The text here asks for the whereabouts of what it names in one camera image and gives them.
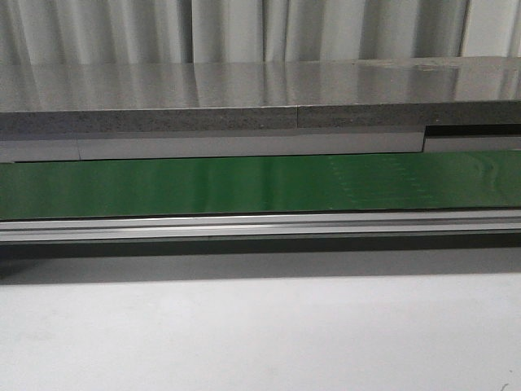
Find green conveyor belt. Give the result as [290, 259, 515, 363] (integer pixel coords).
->
[1, 151, 520, 220]

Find white pleated curtain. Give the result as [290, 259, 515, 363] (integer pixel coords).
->
[1, 1, 520, 65]

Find grey panel under countertop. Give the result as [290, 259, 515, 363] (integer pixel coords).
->
[1, 124, 520, 163]

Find aluminium conveyor side rail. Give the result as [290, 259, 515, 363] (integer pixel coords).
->
[1, 209, 520, 243]

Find grey stone countertop slab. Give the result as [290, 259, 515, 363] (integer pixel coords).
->
[1, 57, 520, 137]

